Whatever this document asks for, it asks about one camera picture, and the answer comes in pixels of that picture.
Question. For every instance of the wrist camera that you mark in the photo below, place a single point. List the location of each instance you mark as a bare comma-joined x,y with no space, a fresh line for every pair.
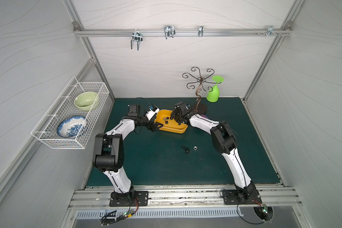
182,108
151,112

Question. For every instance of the white vent grille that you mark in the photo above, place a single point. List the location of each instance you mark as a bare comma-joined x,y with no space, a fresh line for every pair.
164,213

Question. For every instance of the green plastic goblet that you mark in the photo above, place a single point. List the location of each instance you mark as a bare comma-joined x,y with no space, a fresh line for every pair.
213,94

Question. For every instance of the metal double hook left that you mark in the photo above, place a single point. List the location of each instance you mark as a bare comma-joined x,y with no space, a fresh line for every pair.
137,38

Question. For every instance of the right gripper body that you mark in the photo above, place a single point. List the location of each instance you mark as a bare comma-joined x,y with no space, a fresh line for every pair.
177,115

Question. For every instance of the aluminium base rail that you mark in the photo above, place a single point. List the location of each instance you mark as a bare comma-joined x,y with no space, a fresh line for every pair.
184,196

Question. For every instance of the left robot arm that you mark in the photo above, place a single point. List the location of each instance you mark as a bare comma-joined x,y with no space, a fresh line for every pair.
108,153

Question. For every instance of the white wire basket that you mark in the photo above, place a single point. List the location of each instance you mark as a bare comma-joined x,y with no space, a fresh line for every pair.
63,107

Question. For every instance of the yellow plastic storage box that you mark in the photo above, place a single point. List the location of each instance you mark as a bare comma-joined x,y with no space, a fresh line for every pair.
179,129

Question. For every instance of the aluminium top rail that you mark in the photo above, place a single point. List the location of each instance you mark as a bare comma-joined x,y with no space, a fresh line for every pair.
193,32

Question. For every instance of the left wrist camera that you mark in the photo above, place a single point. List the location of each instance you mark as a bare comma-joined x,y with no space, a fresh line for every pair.
151,112

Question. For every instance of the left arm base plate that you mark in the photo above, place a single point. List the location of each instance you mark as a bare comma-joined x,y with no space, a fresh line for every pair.
141,198

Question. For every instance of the metal double hook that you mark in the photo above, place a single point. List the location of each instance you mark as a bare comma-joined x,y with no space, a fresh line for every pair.
169,31
137,38

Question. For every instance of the blue white patterned plate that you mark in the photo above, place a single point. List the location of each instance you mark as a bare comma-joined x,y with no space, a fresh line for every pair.
71,126

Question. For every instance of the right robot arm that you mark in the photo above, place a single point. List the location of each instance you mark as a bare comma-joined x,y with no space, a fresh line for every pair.
225,143

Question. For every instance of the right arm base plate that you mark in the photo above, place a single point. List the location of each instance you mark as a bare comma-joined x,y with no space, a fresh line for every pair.
235,197

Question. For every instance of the metal double hook middle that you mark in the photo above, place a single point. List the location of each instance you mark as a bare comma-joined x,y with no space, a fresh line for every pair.
169,31

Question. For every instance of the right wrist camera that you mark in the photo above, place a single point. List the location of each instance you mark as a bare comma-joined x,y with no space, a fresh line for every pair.
182,108

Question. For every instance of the metal hook right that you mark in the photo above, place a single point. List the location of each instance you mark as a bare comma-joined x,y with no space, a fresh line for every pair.
270,33

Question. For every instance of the green ceramic bowl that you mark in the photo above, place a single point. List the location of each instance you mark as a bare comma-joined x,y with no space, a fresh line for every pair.
87,101

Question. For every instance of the brown metal cup stand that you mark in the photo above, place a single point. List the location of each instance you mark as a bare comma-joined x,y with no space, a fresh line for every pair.
198,86

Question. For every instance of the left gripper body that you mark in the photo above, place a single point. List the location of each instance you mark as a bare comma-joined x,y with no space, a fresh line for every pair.
153,123

